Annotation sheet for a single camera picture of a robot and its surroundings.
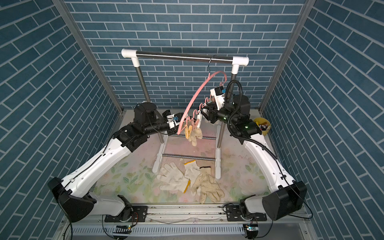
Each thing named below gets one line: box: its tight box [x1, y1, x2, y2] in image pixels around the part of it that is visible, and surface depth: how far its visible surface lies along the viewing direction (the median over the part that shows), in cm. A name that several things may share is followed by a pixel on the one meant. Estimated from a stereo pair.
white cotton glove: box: [156, 162, 191, 194], surface depth 86 cm
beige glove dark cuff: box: [191, 166, 225, 204], surface depth 84 cm
